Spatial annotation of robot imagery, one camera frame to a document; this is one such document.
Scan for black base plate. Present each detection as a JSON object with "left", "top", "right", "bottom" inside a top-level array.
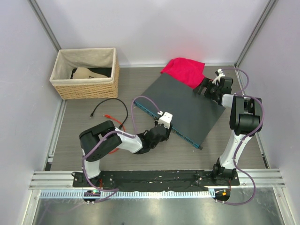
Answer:
[{"left": 71, "top": 170, "right": 240, "bottom": 192}]

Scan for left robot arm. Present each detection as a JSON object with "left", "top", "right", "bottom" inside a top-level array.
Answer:
[{"left": 79, "top": 120, "right": 172, "bottom": 179}]

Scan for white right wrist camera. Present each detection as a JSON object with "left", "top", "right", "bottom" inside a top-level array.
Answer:
[{"left": 212, "top": 68, "right": 225, "bottom": 85}]

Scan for slotted cable duct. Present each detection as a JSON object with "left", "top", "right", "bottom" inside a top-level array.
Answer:
[{"left": 39, "top": 189, "right": 215, "bottom": 199}]

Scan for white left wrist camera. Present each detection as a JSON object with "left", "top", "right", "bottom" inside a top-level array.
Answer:
[{"left": 157, "top": 111, "right": 173, "bottom": 129}]

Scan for red ethernet cable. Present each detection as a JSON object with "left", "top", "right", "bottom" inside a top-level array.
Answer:
[{"left": 104, "top": 114, "right": 126, "bottom": 154}]

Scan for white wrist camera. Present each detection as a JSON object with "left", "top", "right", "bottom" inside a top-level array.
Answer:
[
  {"left": 157, "top": 111, "right": 173, "bottom": 129},
  {"left": 212, "top": 68, "right": 225, "bottom": 85}
]

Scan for pink red cloth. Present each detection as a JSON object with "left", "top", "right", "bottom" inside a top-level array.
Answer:
[{"left": 160, "top": 58, "right": 205, "bottom": 89}]

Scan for black ethernet cable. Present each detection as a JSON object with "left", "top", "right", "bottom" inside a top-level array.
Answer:
[{"left": 90, "top": 98, "right": 129, "bottom": 128}]

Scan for beige and black cloth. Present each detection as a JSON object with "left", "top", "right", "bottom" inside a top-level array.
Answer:
[{"left": 71, "top": 67, "right": 112, "bottom": 79}]

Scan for wicker basket with liner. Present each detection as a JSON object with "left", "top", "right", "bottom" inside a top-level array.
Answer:
[{"left": 50, "top": 47, "right": 120, "bottom": 100}]

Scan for grey blue network switch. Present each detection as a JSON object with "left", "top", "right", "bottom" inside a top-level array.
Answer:
[{"left": 134, "top": 74, "right": 225, "bottom": 149}]

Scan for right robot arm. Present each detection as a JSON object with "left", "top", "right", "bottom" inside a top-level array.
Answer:
[{"left": 193, "top": 76, "right": 264, "bottom": 182}]

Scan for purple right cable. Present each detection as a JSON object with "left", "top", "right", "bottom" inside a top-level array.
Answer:
[{"left": 221, "top": 67, "right": 265, "bottom": 206}]

